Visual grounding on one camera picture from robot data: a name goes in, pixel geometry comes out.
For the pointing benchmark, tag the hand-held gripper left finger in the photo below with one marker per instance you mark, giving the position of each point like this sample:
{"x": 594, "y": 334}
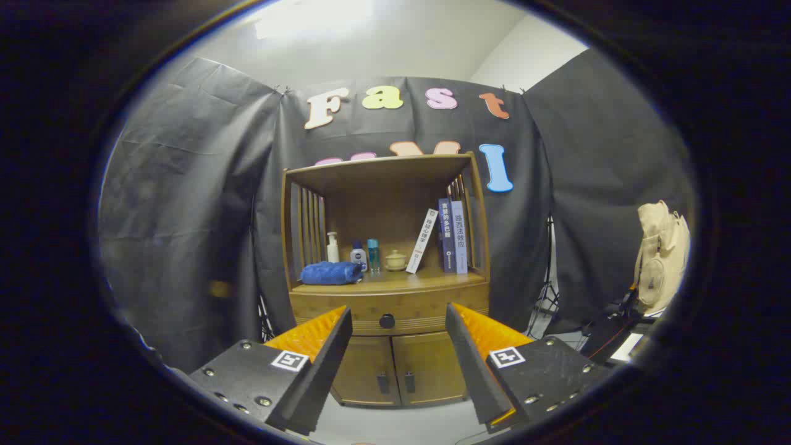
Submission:
{"x": 321, "y": 371}

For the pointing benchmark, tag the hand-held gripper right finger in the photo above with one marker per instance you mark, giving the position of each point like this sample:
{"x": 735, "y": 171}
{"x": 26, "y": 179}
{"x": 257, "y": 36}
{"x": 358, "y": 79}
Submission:
{"x": 476, "y": 371}

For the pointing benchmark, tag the wooden drawer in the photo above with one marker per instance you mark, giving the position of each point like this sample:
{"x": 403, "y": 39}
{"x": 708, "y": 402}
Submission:
{"x": 408, "y": 303}

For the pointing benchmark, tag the wooden countertop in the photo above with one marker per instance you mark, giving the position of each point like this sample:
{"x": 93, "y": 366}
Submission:
{"x": 426, "y": 279}

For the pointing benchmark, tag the wooden cabinet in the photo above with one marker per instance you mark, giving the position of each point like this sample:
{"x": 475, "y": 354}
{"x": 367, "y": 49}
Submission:
{"x": 383, "y": 179}

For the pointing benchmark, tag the black backdrop stand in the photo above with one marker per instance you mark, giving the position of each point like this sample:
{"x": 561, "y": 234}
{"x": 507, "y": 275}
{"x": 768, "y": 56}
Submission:
{"x": 266, "y": 321}
{"x": 547, "y": 296}

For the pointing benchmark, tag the folded blue towel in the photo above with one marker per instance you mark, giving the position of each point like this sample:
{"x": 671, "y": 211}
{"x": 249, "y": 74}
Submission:
{"x": 330, "y": 273}

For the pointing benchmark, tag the white bottle with blue cap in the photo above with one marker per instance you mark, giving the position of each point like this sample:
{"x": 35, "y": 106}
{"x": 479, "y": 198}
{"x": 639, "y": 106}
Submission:
{"x": 358, "y": 258}

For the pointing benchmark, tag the white pump bottle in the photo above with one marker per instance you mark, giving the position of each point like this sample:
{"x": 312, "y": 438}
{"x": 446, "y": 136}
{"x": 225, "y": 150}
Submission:
{"x": 333, "y": 250}

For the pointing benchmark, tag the clear blue bottle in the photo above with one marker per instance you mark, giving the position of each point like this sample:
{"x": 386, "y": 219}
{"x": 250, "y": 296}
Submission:
{"x": 373, "y": 254}

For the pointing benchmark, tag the beige lidded teacup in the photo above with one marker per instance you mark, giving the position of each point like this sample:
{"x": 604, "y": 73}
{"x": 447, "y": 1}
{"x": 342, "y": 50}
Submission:
{"x": 395, "y": 261}

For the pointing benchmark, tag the pale blue book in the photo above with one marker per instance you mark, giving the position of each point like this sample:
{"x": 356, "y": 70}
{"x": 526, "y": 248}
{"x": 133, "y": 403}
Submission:
{"x": 460, "y": 238}

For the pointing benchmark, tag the dark blue book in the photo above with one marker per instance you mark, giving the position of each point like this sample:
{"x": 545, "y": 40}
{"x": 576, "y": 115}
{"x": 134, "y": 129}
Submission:
{"x": 446, "y": 238}

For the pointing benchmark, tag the dark equipment pile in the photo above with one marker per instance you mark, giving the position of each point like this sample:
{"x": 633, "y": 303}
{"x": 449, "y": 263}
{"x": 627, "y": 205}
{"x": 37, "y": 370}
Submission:
{"x": 609, "y": 327}

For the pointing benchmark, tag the white book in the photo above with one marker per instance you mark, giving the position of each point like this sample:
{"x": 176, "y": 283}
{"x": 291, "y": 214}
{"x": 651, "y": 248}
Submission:
{"x": 422, "y": 241}

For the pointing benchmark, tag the white paper sheet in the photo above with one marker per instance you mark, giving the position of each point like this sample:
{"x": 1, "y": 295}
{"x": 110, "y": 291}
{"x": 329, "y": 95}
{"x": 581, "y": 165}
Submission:
{"x": 627, "y": 347}

